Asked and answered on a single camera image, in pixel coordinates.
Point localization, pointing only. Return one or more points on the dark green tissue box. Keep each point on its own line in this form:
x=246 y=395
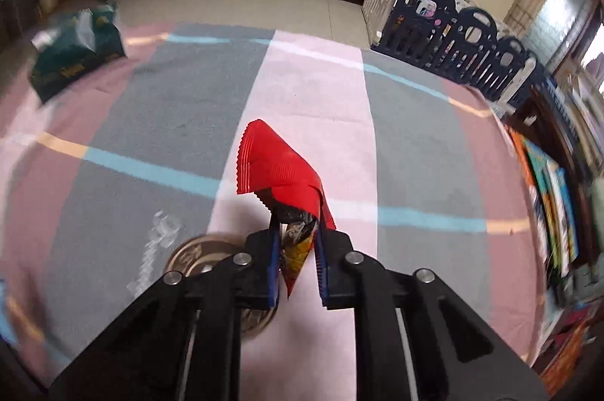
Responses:
x=74 y=46

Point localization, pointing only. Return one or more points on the dark wooden side table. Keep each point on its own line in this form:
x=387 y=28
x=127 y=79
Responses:
x=544 y=121

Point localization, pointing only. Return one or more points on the navy white baby fence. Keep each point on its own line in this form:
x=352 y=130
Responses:
x=459 y=41

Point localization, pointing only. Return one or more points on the red chip bag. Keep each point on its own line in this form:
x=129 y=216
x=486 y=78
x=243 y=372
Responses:
x=289 y=188

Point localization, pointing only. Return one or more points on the striped pink grey tablecloth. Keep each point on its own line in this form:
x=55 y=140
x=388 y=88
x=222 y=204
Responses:
x=394 y=157

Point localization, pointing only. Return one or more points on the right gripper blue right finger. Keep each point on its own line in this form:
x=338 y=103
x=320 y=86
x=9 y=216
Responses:
x=321 y=266

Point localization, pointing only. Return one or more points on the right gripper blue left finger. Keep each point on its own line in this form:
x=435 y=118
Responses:
x=273 y=268

